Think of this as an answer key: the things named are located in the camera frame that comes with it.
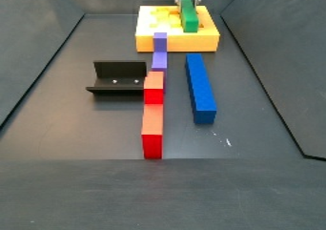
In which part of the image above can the yellow white slotted board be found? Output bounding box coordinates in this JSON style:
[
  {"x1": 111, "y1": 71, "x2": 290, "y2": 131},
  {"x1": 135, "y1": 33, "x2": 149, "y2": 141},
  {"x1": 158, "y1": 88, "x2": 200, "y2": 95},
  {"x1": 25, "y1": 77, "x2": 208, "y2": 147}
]
[{"x1": 135, "y1": 6, "x2": 221, "y2": 52}]

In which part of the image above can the red stepped block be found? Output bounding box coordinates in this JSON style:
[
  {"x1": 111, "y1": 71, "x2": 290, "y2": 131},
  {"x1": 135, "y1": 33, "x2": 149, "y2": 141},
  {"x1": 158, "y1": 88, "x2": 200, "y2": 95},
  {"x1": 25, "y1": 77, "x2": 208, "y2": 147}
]
[{"x1": 142, "y1": 72, "x2": 165, "y2": 159}]

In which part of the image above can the black angle bracket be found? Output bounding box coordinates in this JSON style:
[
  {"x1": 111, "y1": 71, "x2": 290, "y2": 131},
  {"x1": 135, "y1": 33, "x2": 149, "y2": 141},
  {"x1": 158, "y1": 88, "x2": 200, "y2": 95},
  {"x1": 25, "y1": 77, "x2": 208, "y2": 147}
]
[{"x1": 86, "y1": 60, "x2": 147, "y2": 95}]

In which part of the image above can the purple stepped block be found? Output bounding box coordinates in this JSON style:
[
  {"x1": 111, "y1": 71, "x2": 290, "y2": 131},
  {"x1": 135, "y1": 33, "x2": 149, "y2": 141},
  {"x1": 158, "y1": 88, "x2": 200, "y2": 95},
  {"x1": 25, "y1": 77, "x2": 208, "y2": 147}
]
[{"x1": 151, "y1": 32, "x2": 169, "y2": 73}]

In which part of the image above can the green bar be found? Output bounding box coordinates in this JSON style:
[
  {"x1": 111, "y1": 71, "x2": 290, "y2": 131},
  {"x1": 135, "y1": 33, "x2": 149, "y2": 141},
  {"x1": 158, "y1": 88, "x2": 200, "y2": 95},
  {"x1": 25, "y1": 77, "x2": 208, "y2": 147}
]
[{"x1": 179, "y1": 0, "x2": 200, "y2": 32}]

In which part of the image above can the blue flat bar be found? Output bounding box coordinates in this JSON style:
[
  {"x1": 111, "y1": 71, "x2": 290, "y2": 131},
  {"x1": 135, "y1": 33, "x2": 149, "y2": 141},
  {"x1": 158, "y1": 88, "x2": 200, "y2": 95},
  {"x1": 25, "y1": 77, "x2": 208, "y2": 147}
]
[{"x1": 185, "y1": 53, "x2": 218, "y2": 124}]

